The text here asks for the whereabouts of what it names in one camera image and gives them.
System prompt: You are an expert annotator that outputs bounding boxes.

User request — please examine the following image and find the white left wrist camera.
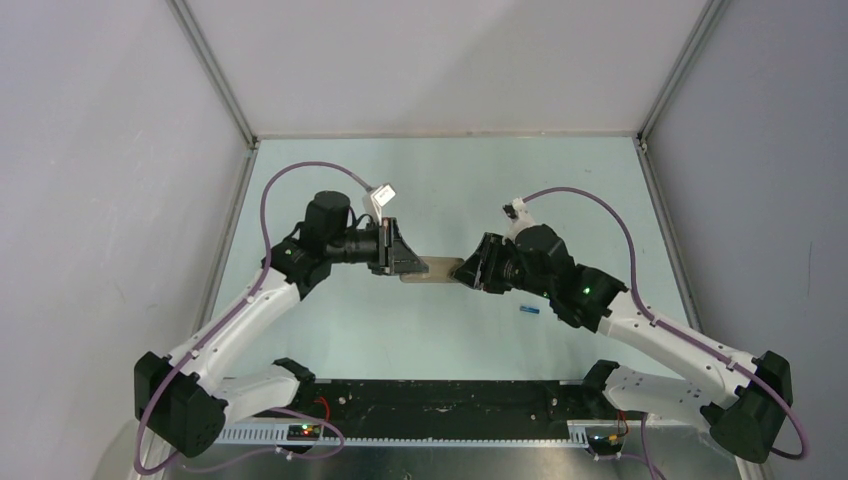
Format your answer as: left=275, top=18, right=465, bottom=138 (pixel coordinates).
left=362, top=183, right=396, bottom=224

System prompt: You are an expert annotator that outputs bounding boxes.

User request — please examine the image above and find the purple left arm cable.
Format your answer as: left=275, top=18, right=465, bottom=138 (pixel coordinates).
left=132, top=160, right=376, bottom=477

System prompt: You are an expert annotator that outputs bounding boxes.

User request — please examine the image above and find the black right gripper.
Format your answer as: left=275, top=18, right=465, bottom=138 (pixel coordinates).
left=449, top=232, right=553, bottom=299

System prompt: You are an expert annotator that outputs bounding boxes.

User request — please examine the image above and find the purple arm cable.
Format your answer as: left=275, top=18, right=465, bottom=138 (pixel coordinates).
left=132, top=160, right=376, bottom=477
left=523, top=186, right=811, bottom=480

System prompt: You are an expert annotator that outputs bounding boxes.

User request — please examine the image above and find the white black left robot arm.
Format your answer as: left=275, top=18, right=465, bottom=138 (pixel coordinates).
left=134, top=184, right=429, bottom=458

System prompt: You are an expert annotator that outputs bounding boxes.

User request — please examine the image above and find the right controller board with LEDs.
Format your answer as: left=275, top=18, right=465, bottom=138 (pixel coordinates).
left=586, top=434, right=623, bottom=460

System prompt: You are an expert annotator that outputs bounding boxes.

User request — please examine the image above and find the beige remote control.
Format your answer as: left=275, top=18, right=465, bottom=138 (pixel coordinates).
left=400, top=256, right=464, bottom=284

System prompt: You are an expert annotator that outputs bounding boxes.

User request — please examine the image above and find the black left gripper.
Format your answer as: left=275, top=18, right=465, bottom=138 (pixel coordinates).
left=327, top=217, right=428, bottom=276

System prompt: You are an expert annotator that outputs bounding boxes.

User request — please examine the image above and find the grey slotted cable duct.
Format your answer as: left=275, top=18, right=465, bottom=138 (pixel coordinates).
left=218, top=425, right=591, bottom=449

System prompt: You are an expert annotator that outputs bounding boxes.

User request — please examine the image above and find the left controller board with LEDs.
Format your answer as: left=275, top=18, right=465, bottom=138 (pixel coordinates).
left=285, top=424, right=323, bottom=443

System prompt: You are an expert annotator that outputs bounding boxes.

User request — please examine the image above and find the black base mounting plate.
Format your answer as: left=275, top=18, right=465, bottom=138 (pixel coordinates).
left=289, top=379, right=620, bottom=441

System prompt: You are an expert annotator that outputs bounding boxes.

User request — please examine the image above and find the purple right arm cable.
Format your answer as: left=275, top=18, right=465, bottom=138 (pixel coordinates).
left=523, top=186, right=811, bottom=480

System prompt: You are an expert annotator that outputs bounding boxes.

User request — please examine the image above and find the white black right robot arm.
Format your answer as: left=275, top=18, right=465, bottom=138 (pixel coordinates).
left=450, top=225, right=793, bottom=464

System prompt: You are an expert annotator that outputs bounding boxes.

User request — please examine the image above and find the controller board with leds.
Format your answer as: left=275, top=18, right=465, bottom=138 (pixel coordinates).
left=586, top=434, right=623, bottom=460
left=285, top=424, right=323, bottom=443

